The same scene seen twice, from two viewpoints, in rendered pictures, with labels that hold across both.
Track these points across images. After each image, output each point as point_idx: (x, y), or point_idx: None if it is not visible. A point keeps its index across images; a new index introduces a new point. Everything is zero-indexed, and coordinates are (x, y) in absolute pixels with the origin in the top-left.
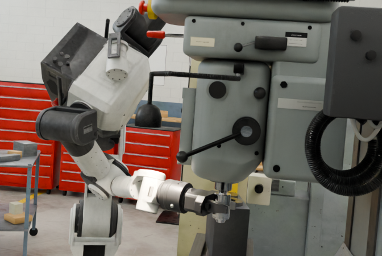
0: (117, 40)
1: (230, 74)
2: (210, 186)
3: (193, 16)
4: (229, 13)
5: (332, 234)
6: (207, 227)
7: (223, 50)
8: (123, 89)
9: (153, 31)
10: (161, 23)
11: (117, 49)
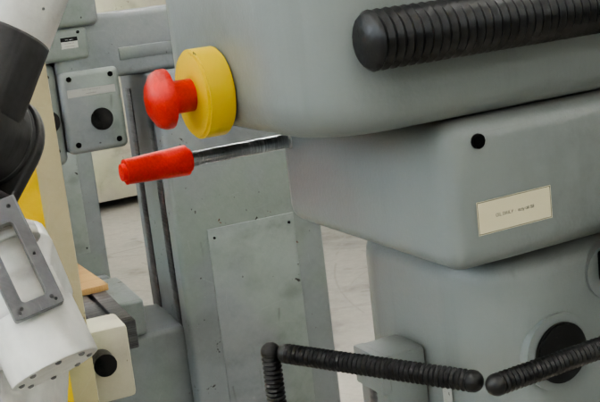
0: (21, 232)
1: (585, 287)
2: None
3: (466, 123)
4: (584, 84)
5: (255, 388)
6: None
7: (579, 221)
8: (42, 391)
9: (145, 156)
10: (35, 79)
11: (42, 276)
